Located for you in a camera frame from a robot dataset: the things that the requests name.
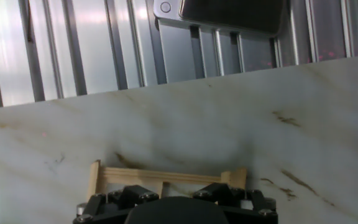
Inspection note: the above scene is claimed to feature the white marble pattern board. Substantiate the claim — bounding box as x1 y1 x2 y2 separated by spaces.
0 54 358 224

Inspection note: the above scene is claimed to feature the silver digital scale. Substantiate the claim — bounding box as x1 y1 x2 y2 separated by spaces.
152 0 291 37

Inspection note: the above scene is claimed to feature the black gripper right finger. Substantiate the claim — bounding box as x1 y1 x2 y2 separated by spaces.
193 182 279 224

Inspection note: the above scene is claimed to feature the miniature wooden sliding window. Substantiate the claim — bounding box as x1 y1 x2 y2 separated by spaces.
87 160 248 206

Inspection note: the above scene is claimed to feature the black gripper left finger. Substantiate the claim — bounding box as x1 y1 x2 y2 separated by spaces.
73 185 160 224

